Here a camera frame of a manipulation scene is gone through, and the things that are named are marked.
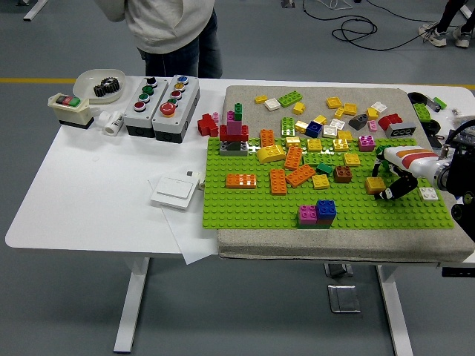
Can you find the lime green studded baseplate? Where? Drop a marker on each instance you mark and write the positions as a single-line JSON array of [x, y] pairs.
[[241, 207]]

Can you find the small black clip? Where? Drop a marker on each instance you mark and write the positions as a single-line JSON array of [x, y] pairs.
[[437, 142]]

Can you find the clear bag of parts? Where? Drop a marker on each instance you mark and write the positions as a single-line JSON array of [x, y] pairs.
[[464, 118]]

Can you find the lime green toy brick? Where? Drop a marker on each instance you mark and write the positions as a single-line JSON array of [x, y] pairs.
[[290, 98], [287, 126], [422, 111]]

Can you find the small dark green toy brick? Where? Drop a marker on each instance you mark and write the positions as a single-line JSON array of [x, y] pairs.
[[324, 168]]

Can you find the white table leg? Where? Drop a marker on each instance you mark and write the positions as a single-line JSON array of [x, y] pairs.
[[396, 315], [131, 296]]

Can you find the grey emergency stop control box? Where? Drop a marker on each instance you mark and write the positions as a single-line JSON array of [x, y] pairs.
[[183, 109]]

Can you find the flat yellow toy brick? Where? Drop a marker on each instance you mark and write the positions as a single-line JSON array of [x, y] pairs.
[[334, 102]]

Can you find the black tape roll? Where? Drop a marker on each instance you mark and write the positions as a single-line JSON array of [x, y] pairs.
[[432, 128]]

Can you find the long grey toy brick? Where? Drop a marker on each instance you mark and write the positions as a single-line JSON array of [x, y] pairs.
[[401, 130]]

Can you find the wide red toy brick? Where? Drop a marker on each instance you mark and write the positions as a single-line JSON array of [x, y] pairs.
[[224, 133]]

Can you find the white paper sheet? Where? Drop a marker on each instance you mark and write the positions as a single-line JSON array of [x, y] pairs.
[[193, 241]]

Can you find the tall dark green toy brick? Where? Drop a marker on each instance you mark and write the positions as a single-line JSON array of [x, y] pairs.
[[238, 108]]

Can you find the silver floor socket plate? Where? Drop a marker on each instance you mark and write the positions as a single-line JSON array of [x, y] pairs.
[[337, 270], [343, 298]]

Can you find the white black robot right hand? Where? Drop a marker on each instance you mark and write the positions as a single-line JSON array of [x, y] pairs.
[[412, 161]]

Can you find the magenta toy brick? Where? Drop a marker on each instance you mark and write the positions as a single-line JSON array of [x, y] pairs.
[[366, 144]]

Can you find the grey four-button control box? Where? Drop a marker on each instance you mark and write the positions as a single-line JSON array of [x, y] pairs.
[[143, 116]]

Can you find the olive sloped toy brick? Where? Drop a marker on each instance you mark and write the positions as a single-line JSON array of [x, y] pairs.
[[234, 145]]

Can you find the cream red-green switch box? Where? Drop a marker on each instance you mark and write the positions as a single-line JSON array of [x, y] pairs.
[[70, 111]]

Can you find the silver black green small tool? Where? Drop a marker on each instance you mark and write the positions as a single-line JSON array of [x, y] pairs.
[[435, 104]]

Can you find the red toy brick cluster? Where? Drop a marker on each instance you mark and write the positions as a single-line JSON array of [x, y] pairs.
[[206, 126]]

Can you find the black table control panel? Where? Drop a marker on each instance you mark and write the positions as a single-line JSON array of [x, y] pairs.
[[458, 271]]

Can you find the flat white toy brick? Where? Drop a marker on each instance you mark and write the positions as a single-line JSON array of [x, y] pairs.
[[378, 107], [337, 123], [329, 131], [272, 104], [429, 193]]

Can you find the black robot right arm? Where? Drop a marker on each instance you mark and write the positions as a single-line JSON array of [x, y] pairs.
[[462, 170]]

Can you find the grey-brown mat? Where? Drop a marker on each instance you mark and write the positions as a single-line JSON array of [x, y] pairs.
[[245, 96]]

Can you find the orange long toy brick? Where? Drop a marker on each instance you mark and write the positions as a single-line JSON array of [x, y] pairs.
[[241, 180], [300, 175], [293, 157], [278, 181], [267, 138]]

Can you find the dark grey sloped toy brick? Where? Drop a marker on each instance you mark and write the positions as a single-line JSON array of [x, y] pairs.
[[358, 121]]

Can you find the small pink toy brick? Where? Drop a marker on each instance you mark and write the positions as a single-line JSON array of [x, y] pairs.
[[373, 125], [216, 117]]

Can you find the white plastic tray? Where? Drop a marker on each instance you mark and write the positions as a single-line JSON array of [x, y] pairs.
[[83, 83]]

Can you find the yellow curved toy brick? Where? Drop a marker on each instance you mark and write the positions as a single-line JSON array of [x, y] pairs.
[[272, 154]]

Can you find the white table foot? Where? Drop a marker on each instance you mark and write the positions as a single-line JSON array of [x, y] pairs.
[[467, 9], [35, 9], [287, 3]]

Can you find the white pipe tee fitting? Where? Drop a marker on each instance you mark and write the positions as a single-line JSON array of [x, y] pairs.
[[113, 124]]

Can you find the red arch toy brick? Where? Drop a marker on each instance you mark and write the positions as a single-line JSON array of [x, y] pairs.
[[387, 121]]

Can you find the person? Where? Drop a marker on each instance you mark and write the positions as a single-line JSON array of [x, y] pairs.
[[167, 26], [439, 37]]

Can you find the black metal gear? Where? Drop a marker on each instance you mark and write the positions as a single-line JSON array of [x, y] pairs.
[[100, 91], [111, 83]]

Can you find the small yellow toy brick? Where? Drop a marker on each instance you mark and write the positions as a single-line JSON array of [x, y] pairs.
[[261, 99], [339, 113]]

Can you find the tall pink toy brick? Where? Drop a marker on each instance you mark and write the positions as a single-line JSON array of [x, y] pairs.
[[235, 126]]

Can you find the white wall switch panel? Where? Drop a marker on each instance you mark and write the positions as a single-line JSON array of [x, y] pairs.
[[172, 191]]

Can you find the brown toy brick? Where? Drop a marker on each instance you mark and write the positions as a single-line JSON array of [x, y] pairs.
[[343, 174]]

